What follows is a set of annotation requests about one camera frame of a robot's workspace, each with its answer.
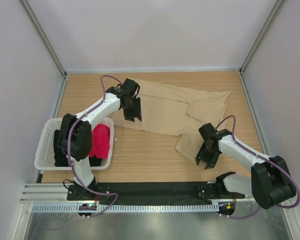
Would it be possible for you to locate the beige t shirt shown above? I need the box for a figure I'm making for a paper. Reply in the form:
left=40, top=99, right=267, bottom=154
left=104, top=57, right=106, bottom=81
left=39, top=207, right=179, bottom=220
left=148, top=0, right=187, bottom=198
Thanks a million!
left=111, top=79, right=231, bottom=164

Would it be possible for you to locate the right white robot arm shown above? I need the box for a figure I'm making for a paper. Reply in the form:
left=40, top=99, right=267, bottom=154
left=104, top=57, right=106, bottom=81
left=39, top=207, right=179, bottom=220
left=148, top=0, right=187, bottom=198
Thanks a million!
left=195, top=124, right=300, bottom=209

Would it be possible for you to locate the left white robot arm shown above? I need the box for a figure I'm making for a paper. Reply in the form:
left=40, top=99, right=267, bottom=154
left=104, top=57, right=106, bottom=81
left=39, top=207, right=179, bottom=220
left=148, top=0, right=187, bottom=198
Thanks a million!
left=57, top=83, right=142, bottom=200

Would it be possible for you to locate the pink t shirt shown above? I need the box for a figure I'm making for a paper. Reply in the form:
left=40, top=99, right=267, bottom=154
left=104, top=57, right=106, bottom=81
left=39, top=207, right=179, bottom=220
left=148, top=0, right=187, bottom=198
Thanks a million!
left=89, top=124, right=110, bottom=159

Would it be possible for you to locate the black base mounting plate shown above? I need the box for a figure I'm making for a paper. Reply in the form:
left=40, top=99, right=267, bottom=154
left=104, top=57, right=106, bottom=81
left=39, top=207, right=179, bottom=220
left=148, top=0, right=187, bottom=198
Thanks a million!
left=66, top=181, right=245, bottom=206

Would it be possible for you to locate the black t shirt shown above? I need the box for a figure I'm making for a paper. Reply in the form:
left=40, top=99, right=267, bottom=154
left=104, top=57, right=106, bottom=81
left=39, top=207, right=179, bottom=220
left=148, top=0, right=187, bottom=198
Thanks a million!
left=53, top=130, right=103, bottom=167

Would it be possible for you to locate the white plastic laundry basket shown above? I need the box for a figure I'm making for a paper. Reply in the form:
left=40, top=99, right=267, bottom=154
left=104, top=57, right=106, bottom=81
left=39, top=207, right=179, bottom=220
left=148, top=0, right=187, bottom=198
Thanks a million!
left=34, top=117, right=115, bottom=171

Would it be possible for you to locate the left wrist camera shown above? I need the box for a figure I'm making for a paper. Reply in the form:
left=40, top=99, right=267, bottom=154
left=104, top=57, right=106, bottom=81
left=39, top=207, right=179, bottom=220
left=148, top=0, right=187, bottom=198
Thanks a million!
left=117, top=78, right=141, bottom=97

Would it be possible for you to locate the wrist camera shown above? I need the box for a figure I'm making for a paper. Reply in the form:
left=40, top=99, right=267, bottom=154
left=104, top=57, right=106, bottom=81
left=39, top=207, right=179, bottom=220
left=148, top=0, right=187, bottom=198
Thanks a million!
left=198, top=122, right=217, bottom=141
left=117, top=78, right=141, bottom=97

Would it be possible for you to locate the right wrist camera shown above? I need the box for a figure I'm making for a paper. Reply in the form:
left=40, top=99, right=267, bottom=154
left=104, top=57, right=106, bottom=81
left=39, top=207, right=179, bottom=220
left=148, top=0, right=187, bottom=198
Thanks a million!
left=198, top=122, right=217, bottom=141

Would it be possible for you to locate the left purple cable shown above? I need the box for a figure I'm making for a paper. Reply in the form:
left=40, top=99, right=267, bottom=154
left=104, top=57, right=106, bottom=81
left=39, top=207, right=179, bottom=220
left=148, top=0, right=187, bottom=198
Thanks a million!
left=47, top=74, right=123, bottom=231

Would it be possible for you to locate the purple cable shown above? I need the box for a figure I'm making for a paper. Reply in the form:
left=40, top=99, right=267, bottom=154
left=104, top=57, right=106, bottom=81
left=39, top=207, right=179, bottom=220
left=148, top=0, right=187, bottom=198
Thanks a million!
left=47, top=74, right=123, bottom=231
left=214, top=115, right=300, bottom=221

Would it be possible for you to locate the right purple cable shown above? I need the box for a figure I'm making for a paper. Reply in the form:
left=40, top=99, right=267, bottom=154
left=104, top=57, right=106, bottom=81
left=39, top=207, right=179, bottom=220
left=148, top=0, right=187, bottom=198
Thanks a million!
left=214, top=115, right=300, bottom=221

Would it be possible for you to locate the white slotted cable duct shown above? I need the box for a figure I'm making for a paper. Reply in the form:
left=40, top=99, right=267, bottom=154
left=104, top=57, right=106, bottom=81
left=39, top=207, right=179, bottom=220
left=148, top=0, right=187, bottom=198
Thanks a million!
left=31, top=202, right=219, bottom=214

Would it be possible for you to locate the left aluminium frame post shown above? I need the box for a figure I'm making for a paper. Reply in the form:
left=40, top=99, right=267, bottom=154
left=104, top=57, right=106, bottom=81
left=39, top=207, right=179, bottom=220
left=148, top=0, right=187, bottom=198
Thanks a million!
left=19, top=0, right=67, bottom=79

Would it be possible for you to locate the aluminium frame post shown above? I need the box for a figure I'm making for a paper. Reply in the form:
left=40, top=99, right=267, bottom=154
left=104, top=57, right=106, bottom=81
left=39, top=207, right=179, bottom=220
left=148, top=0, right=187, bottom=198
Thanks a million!
left=239, top=0, right=287, bottom=75
left=19, top=0, right=67, bottom=79

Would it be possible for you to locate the aluminium front rail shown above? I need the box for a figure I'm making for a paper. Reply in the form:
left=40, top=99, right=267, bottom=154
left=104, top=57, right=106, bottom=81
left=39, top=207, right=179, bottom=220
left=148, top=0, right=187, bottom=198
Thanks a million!
left=21, top=182, right=252, bottom=202

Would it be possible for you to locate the right aluminium frame post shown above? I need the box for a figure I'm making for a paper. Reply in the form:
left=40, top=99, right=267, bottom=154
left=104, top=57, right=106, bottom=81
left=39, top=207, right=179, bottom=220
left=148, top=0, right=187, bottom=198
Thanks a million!
left=239, top=0, right=287, bottom=75

